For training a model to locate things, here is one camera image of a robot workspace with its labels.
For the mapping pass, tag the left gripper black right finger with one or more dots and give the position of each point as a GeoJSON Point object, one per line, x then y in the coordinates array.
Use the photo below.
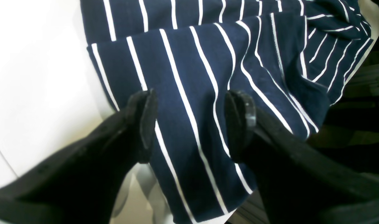
{"type": "Point", "coordinates": [299, 184]}

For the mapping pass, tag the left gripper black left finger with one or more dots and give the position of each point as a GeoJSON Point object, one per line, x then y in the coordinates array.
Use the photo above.
{"type": "Point", "coordinates": [80, 183]}

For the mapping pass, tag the navy white striped t-shirt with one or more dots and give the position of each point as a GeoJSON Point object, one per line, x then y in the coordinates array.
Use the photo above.
{"type": "Point", "coordinates": [293, 57]}

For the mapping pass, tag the aluminium table frame rail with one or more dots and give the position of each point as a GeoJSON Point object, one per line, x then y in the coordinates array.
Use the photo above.
{"type": "Point", "coordinates": [365, 83]}

